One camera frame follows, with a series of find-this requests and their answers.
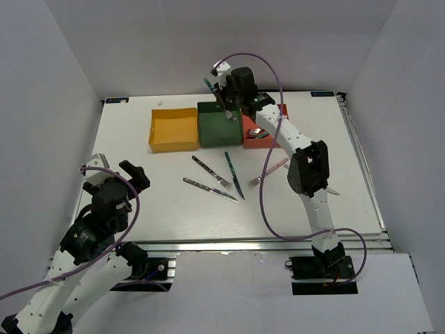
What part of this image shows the teal handled fork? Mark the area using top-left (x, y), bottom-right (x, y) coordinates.
top-left (203, 78), bottom-right (236, 123)

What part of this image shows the pink handled spoon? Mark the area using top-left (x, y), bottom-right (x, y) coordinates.
top-left (245, 128), bottom-right (264, 138)

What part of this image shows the black patterned handle knife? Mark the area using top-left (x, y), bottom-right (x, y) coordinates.
top-left (182, 177), bottom-right (238, 202)

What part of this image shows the pink handled fork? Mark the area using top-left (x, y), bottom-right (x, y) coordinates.
top-left (247, 158), bottom-right (289, 188)

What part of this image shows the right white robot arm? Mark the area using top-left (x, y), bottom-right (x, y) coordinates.
top-left (211, 62), bottom-right (345, 278)

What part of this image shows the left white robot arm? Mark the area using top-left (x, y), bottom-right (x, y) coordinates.
top-left (1, 158), bottom-right (150, 333)

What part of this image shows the red paper box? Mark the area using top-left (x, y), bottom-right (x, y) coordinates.
top-left (242, 115), bottom-right (273, 148)

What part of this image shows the green paper box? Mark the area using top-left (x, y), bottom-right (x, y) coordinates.
top-left (197, 102), bottom-right (243, 148)

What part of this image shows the yellow paper box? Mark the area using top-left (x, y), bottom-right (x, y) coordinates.
top-left (148, 108), bottom-right (199, 153)

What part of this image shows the right blue corner label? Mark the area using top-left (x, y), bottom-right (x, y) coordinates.
top-left (310, 91), bottom-right (335, 97)

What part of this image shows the blue corner label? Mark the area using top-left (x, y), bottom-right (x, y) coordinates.
top-left (104, 97), bottom-right (129, 104)
top-left (310, 91), bottom-right (335, 97)

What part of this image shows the left blue corner label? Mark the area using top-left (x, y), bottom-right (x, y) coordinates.
top-left (104, 97), bottom-right (129, 104)

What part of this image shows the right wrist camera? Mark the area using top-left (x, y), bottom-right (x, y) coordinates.
top-left (211, 61), bottom-right (232, 87)

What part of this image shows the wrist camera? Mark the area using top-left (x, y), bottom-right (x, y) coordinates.
top-left (80, 153), bottom-right (110, 186)
top-left (211, 61), bottom-right (232, 87)

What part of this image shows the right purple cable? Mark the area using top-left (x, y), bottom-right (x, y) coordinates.
top-left (212, 52), bottom-right (368, 285)

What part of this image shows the purple cable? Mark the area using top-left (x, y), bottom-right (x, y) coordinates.
top-left (212, 52), bottom-right (368, 285)
top-left (0, 166), bottom-right (142, 301)

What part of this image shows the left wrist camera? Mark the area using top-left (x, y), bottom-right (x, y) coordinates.
top-left (80, 153), bottom-right (110, 186)

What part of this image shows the teal handled knife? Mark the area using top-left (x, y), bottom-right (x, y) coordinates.
top-left (225, 151), bottom-right (246, 203)

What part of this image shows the black patterned handle fork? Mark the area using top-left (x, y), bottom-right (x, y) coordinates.
top-left (191, 155), bottom-right (233, 189)

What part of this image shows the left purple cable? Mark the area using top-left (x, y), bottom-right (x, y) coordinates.
top-left (0, 166), bottom-right (142, 301)

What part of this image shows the pink handled knife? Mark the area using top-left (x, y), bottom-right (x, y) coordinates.
top-left (327, 187), bottom-right (340, 196)

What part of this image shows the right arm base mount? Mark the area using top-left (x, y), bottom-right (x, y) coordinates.
top-left (284, 256), bottom-right (358, 296)

